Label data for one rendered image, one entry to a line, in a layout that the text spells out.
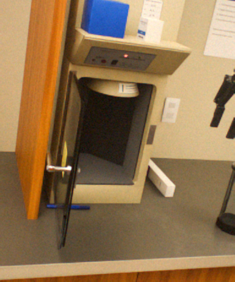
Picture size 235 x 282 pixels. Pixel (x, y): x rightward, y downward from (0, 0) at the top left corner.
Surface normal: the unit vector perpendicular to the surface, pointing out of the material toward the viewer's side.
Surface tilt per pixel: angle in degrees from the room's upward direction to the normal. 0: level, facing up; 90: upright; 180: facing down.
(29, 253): 0
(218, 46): 90
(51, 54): 90
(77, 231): 0
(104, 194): 90
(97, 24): 90
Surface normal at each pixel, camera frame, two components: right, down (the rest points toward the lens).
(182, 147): 0.29, 0.36
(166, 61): 0.08, 0.91
